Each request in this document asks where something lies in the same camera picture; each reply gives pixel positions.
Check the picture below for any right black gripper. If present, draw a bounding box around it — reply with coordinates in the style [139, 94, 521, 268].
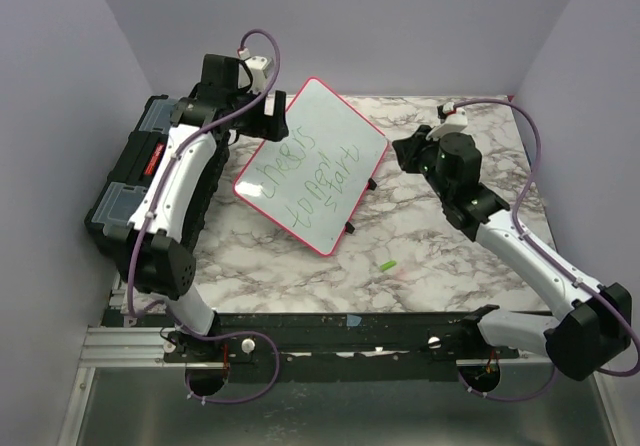
[394, 124, 453, 201]

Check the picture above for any pink framed whiteboard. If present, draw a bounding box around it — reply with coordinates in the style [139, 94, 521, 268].
[233, 77, 389, 256]

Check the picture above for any green marker cap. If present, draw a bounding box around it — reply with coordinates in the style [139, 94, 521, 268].
[379, 260, 397, 272]

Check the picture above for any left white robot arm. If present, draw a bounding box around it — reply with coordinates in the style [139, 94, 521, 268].
[107, 48, 288, 361]

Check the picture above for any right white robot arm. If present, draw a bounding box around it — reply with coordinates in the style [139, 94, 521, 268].
[392, 125, 632, 381]

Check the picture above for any black toolbox with clear lids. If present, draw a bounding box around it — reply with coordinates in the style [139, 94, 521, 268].
[83, 94, 232, 267]

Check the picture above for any blue tape piece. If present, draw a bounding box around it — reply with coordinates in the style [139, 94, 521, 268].
[345, 314, 362, 328]

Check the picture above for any wire whiteboard stand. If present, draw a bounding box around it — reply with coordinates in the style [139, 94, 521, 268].
[344, 177, 378, 235]

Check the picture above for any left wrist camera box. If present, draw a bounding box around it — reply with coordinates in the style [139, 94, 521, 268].
[241, 56, 275, 94]

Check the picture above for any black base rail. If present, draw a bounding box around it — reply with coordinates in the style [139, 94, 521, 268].
[99, 312, 518, 390]

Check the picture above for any aluminium extrusion rail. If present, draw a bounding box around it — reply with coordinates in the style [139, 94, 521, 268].
[79, 325, 174, 367]

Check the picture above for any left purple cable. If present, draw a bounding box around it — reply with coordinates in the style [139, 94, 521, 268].
[125, 29, 282, 407]

